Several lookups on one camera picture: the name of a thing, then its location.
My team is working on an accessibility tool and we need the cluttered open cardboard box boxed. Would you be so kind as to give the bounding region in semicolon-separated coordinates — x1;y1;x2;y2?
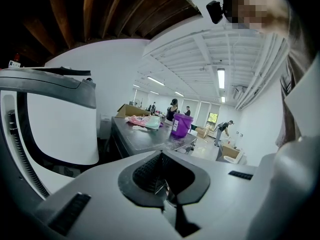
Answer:
116;103;151;119

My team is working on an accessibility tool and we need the row of ceiling light tubes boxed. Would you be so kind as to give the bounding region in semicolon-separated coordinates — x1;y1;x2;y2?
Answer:
132;67;226;104

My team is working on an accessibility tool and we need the purple bucket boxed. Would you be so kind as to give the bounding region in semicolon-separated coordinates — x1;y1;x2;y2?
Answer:
170;112;195;138

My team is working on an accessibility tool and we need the white toilet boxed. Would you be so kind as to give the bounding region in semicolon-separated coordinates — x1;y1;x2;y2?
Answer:
223;155;242;165

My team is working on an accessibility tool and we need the person's head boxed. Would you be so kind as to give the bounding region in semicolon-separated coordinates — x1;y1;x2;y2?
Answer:
222;0;293;39

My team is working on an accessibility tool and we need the sealed brown cardboard box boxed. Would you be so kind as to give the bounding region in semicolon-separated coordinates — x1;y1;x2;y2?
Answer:
195;126;210;139

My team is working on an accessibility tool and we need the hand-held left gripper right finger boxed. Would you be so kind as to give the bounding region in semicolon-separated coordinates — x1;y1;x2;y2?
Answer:
159;133;320;240

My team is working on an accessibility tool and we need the pink teal detergent bag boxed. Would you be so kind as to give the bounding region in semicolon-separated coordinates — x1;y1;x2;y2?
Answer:
124;115;161;131

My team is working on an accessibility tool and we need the wooden shelter frame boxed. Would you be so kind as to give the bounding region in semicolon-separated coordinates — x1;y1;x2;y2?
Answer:
0;0;204;67

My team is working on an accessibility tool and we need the ceiling air conditioner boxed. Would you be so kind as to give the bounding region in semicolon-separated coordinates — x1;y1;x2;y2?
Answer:
233;85;247;100

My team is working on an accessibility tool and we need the black head-mounted camera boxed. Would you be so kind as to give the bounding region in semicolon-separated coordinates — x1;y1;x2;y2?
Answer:
206;0;236;25

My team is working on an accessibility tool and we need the small white device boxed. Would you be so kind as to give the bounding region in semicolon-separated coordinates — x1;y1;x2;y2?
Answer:
7;53;21;69

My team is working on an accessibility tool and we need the black front-load washing machine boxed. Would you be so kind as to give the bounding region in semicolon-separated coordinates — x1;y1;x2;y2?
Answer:
109;115;199;160

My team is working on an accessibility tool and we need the window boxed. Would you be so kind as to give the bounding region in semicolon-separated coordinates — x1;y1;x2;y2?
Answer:
207;112;219;125

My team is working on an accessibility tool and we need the large open cardboard box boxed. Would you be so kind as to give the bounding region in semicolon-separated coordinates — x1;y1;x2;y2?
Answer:
221;143;242;160

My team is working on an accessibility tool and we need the person's brown shirt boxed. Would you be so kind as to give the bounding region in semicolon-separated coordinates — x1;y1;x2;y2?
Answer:
274;0;320;147

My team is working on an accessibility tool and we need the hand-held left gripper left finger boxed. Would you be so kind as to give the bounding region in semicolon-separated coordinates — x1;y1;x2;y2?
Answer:
9;148;181;240

